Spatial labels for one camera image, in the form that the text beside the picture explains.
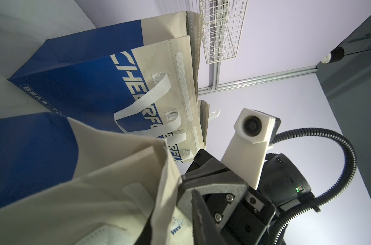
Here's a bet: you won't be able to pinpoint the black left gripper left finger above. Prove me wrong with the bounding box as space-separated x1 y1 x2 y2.
134 213 152 245

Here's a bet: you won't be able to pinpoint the aluminium frame profiles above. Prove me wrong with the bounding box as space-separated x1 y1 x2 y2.
198 62 318 96

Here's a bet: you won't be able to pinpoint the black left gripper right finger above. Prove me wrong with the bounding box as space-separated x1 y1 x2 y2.
192 190 226 245

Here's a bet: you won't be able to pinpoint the white wire wall basket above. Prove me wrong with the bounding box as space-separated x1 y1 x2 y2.
199 0 249 64

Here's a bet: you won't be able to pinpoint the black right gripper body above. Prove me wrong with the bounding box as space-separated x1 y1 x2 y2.
177 150 276 245

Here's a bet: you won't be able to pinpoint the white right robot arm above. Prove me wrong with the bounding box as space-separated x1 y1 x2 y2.
177 128 357 245

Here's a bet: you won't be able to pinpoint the blue beige bag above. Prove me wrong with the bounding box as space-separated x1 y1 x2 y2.
0 113 193 245
198 100 221 149
9 11 205 162

